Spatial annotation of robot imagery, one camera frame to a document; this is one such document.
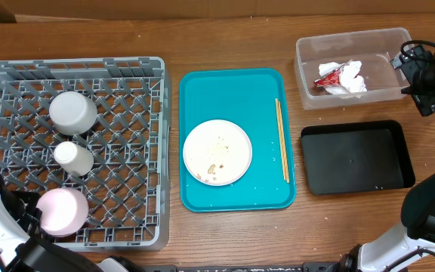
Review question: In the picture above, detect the pink shallow bowl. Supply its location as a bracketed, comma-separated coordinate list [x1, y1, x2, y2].
[36, 188, 89, 237]

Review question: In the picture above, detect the cream white cup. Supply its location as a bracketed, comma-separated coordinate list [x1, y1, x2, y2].
[54, 141, 94, 177]

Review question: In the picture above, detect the white napkin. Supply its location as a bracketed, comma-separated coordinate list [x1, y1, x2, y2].
[317, 60, 367, 94]

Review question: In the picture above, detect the red snack wrapper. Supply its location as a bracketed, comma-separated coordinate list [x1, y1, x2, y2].
[314, 67, 342, 87]

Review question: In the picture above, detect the grey white small bowl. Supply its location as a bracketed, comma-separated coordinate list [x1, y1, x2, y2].
[49, 91, 97, 135]

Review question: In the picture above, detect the large white plate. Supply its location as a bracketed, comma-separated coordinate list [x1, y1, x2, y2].
[182, 119, 253, 187]

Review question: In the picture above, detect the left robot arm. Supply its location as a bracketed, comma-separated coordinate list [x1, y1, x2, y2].
[0, 172, 141, 272]

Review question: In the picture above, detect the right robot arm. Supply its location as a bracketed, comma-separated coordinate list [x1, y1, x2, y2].
[329, 40, 435, 271]

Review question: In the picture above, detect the clear plastic waste bin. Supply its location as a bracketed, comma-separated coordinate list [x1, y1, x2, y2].
[295, 27, 412, 110]

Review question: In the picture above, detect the grey plastic dish rack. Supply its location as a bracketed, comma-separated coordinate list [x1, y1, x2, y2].
[0, 57, 171, 252]

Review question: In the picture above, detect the black rectangular tray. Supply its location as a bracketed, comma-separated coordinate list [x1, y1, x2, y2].
[301, 120, 415, 195]

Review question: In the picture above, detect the teal plastic serving tray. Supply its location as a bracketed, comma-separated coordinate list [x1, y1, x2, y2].
[179, 68, 297, 212]

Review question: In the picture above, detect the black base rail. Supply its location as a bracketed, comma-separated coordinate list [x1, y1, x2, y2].
[142, 261, 339, 272]

